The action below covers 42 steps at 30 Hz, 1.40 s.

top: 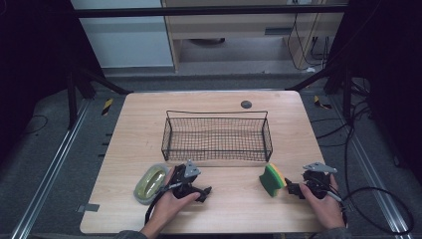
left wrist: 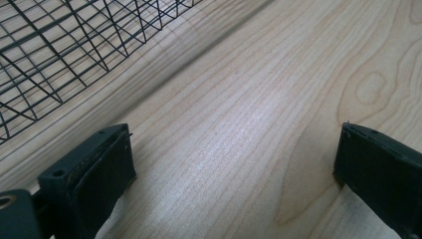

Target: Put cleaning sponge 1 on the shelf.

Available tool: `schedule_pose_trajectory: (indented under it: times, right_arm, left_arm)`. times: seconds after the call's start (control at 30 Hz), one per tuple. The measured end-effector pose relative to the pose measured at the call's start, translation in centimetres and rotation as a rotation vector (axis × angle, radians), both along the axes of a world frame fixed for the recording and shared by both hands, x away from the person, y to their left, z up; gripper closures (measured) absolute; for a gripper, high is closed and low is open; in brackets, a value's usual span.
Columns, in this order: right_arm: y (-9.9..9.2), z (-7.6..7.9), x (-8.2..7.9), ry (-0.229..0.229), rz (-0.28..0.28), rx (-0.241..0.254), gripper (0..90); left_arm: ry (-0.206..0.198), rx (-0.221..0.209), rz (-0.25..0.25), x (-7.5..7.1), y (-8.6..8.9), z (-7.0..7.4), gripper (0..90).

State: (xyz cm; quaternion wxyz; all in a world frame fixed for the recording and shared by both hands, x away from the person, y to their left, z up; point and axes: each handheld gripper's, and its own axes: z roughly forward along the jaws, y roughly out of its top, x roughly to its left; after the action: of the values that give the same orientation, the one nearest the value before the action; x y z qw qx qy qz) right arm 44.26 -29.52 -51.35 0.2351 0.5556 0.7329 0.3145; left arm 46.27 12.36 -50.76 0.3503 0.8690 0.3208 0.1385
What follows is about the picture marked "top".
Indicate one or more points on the black metal stand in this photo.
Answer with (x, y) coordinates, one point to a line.
(346, 93)
(71, 99)

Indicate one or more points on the light wooden desk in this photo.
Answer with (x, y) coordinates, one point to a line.
(232, 25)

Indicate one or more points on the aluminium floor rail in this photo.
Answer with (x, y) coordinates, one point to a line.
(371, 172)
(49, 172)

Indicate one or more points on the green and yellow sponge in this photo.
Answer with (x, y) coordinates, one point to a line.
(272, 181)

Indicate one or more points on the white cabinet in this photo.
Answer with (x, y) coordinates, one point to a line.
(126, 43)

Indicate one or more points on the clear oval dish green soap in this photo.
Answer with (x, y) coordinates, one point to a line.
(149, 184)

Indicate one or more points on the black curtain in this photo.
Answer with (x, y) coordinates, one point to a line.
(391, 83)
(33, 66)

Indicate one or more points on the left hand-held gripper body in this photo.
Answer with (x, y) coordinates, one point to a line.
(185, 181)

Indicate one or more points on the grey round table grommet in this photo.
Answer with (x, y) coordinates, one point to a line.
(246, 104)

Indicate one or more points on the grey tape piece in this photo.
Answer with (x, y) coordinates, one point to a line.
(88, 208)

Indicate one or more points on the yellow and black tape strip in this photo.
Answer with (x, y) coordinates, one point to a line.
(320, 103)
(107, 106)

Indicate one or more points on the person's left hand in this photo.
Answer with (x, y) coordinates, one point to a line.
(167, 209)

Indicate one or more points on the person's right hand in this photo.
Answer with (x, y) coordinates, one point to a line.
(326, 210)

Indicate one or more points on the black horizontal frame bar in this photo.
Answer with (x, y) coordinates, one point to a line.
(199, 11)

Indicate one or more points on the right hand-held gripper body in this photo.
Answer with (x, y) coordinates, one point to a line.
(316, 184)

